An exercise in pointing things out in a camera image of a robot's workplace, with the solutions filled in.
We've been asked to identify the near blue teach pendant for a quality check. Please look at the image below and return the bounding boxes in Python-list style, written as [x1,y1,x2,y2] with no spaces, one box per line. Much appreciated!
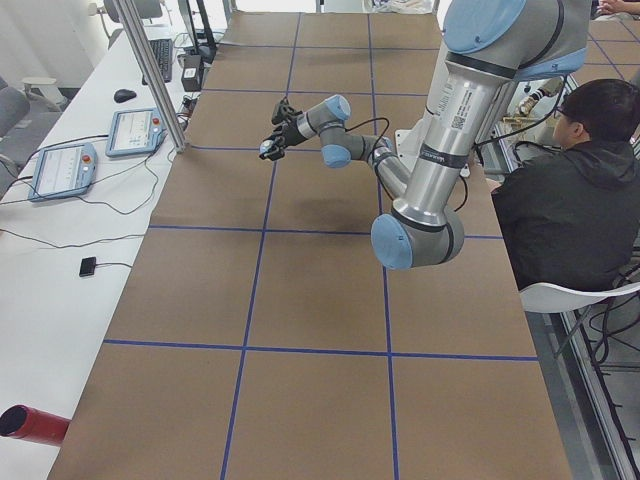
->
[28,143,98,202]

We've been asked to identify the red thermos bottle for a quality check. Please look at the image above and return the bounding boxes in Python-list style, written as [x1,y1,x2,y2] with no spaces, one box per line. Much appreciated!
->
[1,405,70,447]

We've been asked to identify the seated person black jacket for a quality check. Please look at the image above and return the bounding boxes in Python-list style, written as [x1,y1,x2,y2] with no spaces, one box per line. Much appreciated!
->
[491,79,639,291]

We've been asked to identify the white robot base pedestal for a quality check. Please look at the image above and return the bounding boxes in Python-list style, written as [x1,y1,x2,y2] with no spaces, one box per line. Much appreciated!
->
[395,61,448,168]

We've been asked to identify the aluminium frame post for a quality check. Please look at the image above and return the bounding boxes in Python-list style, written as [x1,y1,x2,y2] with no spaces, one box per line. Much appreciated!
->
[114,0,186,153]

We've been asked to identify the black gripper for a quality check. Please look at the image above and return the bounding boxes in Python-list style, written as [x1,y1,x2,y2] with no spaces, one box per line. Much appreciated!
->
[259,120,301,161]

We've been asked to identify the far blue teach pendant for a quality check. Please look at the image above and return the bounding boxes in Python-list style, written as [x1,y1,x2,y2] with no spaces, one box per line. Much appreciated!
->
[105,108,166,158]

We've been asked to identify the light blue call bell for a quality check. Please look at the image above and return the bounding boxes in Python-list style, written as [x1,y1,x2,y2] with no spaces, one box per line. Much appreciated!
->
[259,139,278,157]

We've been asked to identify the blue teach pendant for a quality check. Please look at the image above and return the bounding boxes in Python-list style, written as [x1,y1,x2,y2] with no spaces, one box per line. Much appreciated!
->
[105,108,166,158]
[28,143,98,202]

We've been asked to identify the white chair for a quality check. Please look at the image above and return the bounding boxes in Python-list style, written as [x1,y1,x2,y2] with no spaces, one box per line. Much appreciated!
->
[519,282,639,313]

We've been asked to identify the brown table mat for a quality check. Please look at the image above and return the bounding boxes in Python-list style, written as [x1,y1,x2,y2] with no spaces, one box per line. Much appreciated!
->
[50,13,571,479]

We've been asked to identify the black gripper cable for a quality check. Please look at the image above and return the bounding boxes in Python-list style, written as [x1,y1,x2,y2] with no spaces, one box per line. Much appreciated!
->
[342,117,392,151]

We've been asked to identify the black keyboard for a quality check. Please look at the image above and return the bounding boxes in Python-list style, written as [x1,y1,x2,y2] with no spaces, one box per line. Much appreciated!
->
[149,38,173,83]

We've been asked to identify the black power adapter box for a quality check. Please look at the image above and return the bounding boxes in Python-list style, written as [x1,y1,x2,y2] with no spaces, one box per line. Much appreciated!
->
[181,55,203,92]

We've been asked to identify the small black puck device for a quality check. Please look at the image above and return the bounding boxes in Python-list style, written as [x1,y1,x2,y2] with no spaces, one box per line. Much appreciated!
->
[79,256,97,278]

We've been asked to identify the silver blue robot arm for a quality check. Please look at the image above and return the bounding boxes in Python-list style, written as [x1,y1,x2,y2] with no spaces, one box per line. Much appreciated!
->
[259,1,591,270]

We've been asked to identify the black computer mouse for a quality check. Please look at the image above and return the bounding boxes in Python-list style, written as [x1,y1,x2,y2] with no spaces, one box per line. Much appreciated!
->
[113,89,137,104]

